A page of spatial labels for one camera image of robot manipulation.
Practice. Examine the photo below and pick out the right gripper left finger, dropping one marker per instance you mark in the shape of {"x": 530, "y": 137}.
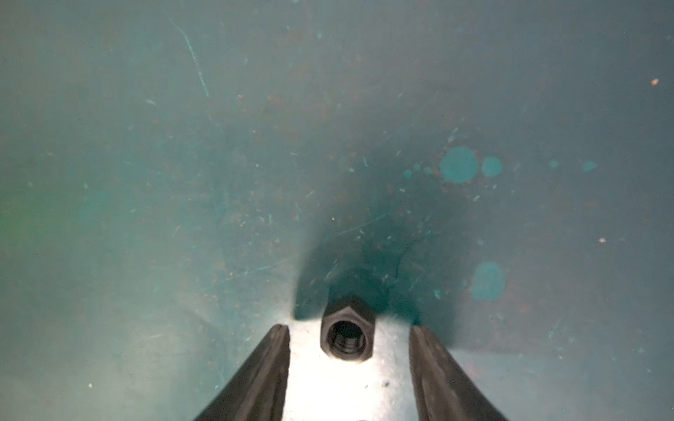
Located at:
{"x": 257, "y": 391}

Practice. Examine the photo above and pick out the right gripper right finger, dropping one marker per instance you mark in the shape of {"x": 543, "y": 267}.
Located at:
{"x": 442, "y": 390}

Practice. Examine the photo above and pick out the black nut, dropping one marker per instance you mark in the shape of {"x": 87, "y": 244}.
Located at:
{"x": 348, "y": 329}

